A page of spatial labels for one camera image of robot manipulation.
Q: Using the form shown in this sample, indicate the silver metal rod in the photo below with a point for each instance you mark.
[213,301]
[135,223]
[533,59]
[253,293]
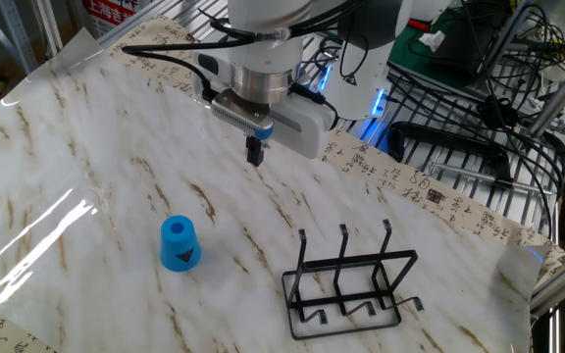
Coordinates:
[483,177]

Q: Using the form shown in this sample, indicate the marble pattern glossy sheet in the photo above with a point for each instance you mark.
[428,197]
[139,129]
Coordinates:
[116,171]

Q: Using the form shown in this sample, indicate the aluminium frame post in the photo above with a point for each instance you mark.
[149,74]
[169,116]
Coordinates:
[557,98]

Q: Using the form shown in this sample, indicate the blue grey shelf upright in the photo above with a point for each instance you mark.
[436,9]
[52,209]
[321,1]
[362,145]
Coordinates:
[21,39]

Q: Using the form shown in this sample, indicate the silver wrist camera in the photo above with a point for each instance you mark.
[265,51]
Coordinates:
[238,115]

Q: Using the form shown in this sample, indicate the red white printed box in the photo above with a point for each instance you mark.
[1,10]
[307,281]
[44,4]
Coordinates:
[111,15]

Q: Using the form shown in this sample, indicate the black bag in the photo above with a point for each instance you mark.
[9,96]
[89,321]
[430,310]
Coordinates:
[464,54]

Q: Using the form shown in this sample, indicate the blue plastic cup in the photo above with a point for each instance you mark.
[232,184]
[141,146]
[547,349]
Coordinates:
[172,245]

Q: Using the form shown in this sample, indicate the crumpled white paper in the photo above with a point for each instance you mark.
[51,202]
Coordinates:
[432,40]

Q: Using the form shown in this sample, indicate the green mat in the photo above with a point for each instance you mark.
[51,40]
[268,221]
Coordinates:
[410,54]

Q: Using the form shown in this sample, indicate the red marker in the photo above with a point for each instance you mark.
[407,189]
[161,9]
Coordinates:
[420,24]

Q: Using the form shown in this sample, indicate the black power adapter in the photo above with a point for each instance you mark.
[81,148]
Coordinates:
[497,113]

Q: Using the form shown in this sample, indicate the white metal post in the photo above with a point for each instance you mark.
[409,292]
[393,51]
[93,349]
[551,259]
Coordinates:
[47,24]

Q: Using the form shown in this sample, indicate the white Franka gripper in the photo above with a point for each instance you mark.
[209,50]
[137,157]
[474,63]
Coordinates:
[307,132]

